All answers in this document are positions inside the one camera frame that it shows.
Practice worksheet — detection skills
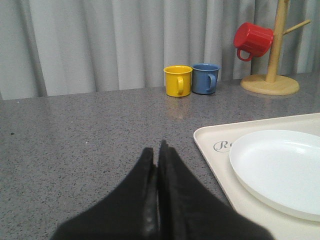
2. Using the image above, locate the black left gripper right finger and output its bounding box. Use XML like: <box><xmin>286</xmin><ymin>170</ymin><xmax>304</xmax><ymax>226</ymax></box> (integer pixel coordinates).
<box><xmin>158</xmin><ymin>141</ymin><xmax>273</xmax><ymax>240</ymax></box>

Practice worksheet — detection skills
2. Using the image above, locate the wooden mug tree stand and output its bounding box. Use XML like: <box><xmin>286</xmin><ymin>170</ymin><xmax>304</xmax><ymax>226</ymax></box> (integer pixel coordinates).
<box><xmin>240</xmin><ymin>0</ymin><xmax>311</xmax><ymax>96</ymax></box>

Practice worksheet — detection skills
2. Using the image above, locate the white round plate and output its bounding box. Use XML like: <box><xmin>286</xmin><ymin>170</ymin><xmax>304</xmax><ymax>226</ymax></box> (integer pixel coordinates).
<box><xmin>229</xmin><ymin>130</ymin><xmax>320</xmax><ymax>222</ymax></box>

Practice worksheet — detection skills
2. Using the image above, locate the cream rabbit print tray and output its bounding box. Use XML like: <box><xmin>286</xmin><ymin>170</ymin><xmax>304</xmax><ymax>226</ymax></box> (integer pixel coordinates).
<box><xmin>193</xmin><ymin>113</ymin><xmax>320</xmax><ymax>240</ymax></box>

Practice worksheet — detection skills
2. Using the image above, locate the yellow mug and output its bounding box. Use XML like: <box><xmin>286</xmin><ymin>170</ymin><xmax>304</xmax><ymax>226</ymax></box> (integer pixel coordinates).
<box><xmin>163</xmin><ymin>65</ymin><xmax>193</xmax><ymax>98</ymax></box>

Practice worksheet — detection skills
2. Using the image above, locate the red mug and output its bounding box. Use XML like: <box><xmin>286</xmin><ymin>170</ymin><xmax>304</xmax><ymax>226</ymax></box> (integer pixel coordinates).
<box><xmin>233</xmin><ymin>22</ymin><xmax>274</xmax><ymax>62</ymax></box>

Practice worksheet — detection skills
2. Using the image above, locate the blue mug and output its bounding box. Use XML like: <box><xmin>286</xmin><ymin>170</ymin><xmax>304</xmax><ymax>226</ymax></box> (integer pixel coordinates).
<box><xmin>191</xmin><ymin>63</ymin><xmax>221</xmax><ymax>95</ymax></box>

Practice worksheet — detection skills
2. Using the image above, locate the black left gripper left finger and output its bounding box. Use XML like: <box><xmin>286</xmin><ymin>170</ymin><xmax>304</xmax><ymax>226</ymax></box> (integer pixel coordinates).
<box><xmin>52</xmin><ymin>148</ymin><xmax>158</xmax><ymax>240</ymax></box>

